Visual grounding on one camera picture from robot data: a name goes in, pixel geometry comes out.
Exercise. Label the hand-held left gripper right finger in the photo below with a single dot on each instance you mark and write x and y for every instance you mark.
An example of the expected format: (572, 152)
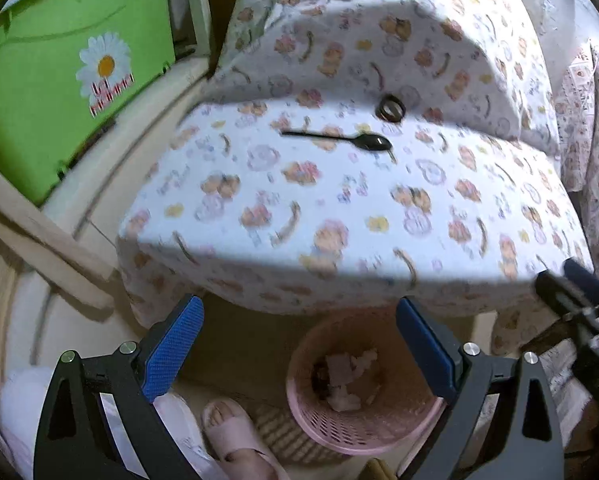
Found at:
(424, 350)

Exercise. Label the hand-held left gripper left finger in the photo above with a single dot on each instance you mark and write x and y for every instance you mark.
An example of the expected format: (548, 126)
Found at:
(174, 345)

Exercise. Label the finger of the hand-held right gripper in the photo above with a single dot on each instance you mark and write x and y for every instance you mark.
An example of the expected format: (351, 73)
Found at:
(557, 290)
(587, 280)

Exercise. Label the small white tissue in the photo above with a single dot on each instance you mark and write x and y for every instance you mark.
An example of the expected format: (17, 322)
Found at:
(367, 360)

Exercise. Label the pink mesh waste basket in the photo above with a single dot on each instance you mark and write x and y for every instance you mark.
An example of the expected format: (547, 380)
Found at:
(359, 430)

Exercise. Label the pink slipper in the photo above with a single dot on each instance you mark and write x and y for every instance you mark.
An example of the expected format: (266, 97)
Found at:
(234, 435)

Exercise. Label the red patterned white cloth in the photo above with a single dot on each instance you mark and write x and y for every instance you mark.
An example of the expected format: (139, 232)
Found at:
(594, 160)

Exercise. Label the person's foot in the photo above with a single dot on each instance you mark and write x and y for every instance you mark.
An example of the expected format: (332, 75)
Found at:
(252, 462)

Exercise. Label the bear print blanket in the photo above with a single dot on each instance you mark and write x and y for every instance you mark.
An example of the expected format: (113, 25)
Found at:
(354, 200)

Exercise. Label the black plastic spoon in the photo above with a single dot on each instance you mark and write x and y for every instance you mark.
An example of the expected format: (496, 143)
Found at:
(369, 141)

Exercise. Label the green daisy storage box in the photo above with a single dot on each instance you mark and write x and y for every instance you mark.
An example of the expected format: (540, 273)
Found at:
(54, 100)

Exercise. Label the beige wooden bed frame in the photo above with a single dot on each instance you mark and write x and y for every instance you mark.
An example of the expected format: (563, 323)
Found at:
(144, 110)

